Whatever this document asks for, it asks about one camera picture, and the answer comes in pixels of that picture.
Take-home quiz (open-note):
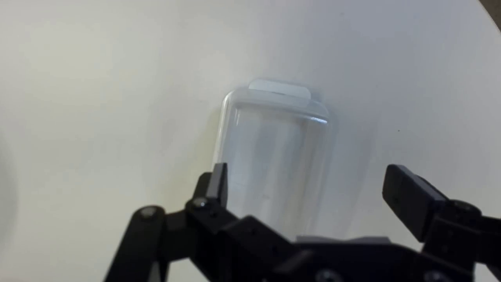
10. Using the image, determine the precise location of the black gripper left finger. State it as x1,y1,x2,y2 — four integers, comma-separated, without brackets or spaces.
103,161,294,282

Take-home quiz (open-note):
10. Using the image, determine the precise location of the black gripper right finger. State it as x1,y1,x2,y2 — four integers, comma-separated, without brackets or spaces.
382,162,501,282

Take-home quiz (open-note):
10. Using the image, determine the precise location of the clear plastic bowl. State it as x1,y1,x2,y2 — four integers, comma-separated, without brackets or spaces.
211,84,335,241

